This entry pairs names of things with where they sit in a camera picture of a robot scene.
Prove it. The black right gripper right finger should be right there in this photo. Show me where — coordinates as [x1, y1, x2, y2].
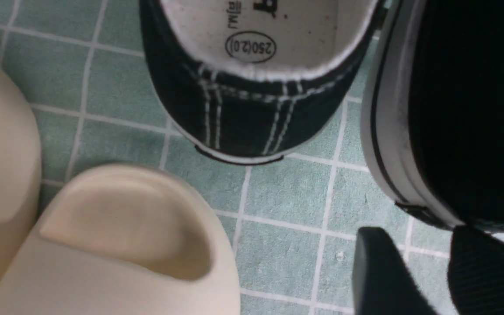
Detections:
[448, 227, 504, 315]

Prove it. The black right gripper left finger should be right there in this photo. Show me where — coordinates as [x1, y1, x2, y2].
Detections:
[352, 227, 436, 315]

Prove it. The black canvas sneaker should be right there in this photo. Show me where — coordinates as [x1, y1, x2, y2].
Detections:
[360, 0, 504, 233]
[139, 0, 385, 165]

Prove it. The green checkered tablecloth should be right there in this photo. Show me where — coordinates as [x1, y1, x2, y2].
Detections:
[0, 0, 459, 315]

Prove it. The right cream foam slipper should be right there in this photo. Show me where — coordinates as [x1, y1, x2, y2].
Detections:
[0, 164, 241, 315]

